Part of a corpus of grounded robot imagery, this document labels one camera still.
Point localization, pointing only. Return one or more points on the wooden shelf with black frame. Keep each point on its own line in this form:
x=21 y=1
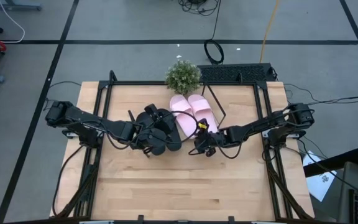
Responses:
x=218 y=100

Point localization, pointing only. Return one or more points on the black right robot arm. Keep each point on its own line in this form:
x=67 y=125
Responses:
x=253 y=127

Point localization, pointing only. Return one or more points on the yellow tag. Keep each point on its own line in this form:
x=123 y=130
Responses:
x=202 y=125

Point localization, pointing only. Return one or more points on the pink slide sandal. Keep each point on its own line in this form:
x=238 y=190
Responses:
x=200 y=105
x=180 y=107

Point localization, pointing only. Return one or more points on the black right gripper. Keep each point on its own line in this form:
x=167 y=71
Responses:
x=211 y=139

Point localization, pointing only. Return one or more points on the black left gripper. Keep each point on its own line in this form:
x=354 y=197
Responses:
x=154 y=137

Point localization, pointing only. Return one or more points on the green potted plant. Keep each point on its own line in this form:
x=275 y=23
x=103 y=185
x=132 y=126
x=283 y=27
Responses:
x=183 y=77

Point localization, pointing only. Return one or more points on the white paper sheet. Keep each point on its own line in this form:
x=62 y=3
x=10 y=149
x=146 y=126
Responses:
x=320 y=183

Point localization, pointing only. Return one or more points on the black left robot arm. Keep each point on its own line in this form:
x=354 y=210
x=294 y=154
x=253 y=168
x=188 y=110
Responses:
x=104 y=124

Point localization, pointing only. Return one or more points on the black metal table frame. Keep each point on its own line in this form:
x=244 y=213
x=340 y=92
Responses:
x=141 y=83

